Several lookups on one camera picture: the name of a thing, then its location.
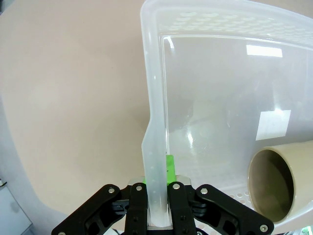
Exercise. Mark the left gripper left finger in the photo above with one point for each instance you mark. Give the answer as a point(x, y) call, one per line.
point(102, 210)

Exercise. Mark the white perforated plastic basket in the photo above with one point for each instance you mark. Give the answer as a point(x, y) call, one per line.
point(220, 85)

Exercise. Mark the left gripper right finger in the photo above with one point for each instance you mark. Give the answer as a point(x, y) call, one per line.
point(220, 210)

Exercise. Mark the cardboard tube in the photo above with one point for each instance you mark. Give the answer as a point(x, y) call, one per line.
point(271, 186)

